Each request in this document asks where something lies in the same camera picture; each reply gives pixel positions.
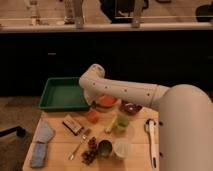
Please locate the white plastic cup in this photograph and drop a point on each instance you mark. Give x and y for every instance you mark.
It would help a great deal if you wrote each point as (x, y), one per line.
(121, 148)

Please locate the red bowl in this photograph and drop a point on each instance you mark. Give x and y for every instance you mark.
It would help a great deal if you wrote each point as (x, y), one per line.
(106, 101)

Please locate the brown chocolate box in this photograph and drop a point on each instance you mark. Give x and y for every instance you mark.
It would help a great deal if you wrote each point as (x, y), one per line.
(72, 124)

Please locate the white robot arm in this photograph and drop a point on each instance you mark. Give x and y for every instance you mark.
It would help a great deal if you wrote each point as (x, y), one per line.
(185, 117)

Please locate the white handled peeler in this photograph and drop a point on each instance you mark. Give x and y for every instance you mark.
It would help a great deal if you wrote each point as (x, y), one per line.
(150, 129)

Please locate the metal can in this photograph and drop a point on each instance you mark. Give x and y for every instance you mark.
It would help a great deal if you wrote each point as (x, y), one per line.
(105, 148)

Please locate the orange fruit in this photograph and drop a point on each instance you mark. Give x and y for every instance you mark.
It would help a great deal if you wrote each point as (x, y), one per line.
(93, 116)

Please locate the green plastic tray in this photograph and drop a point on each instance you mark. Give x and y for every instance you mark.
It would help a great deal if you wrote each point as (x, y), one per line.
(63, 94)

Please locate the yellow banana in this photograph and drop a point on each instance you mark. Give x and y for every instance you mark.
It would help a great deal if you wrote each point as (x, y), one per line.
(110, 126)

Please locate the black chair part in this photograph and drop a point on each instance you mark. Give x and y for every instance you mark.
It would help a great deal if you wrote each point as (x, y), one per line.
(18, 130)

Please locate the green pepper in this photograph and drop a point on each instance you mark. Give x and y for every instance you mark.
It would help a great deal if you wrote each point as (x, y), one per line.
(93, 105)

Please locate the dark brown bowl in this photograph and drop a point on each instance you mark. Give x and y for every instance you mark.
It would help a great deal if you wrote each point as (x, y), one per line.
(130, 108)

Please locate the green plastic cup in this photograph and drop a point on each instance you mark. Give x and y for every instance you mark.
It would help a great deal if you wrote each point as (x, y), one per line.
(122, 123)

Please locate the blue grey cloth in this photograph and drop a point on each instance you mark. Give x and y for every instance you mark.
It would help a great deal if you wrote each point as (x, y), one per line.
(44, 135)

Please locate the dark red grapes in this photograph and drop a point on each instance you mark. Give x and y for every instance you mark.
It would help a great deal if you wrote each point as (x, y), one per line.
(90, 154)

